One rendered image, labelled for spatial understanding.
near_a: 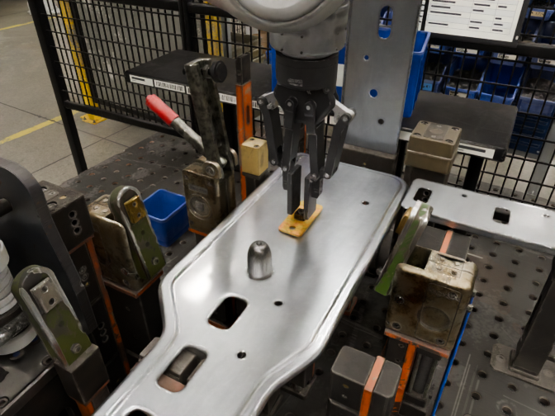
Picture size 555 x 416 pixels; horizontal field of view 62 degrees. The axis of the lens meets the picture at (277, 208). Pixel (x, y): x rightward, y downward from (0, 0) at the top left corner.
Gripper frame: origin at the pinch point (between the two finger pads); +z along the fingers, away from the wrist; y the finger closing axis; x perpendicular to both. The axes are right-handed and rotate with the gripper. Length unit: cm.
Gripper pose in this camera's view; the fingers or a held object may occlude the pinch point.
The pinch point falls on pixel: (301, 192)
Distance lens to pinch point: 66.2
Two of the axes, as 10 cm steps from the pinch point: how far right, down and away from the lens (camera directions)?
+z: 0.0, 8.2, 5.7
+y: 8.8, 2.7, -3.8
